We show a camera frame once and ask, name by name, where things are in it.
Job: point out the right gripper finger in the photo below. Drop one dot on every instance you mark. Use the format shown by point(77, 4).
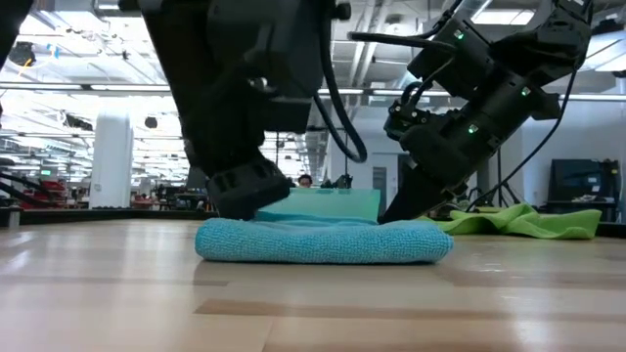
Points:
point(415, 200)

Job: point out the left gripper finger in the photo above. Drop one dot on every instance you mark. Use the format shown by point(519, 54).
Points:
point(247, 190)

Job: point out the blue microfiber towel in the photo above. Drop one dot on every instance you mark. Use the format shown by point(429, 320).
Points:
point(318, 242)

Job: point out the green microfiber towel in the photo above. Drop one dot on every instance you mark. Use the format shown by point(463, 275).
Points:
point(538, 222)

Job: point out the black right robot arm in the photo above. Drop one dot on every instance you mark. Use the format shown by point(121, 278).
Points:
point(538, 44)

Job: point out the teal translucent plastic basket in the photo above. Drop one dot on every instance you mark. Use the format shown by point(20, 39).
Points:
point(332, 203)

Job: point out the black tripod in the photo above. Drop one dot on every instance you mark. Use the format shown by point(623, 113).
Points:
point(499, 166)

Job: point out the person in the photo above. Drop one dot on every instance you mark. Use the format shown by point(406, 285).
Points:
point(305, 181)

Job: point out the black ceiling speaker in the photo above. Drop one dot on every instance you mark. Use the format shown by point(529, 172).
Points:
point(150, 122)

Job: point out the black office desk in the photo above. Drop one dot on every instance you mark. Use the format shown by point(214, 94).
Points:
point(562, 206)

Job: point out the black background monitor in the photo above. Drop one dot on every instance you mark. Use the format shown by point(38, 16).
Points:
point(574, 178)

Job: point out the white building pillar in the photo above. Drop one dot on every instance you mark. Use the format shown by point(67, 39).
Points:
point(111, 161)

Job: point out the red storage shelf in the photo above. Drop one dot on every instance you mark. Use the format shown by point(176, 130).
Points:
point(46, 193)

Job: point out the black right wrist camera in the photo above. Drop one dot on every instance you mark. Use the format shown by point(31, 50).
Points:
point(406, 119)

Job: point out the black aluminium table frame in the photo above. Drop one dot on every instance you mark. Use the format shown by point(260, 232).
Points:
point(98, 215)

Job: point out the small silver frame bracket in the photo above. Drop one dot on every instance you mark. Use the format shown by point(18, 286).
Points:
point(13, 217)

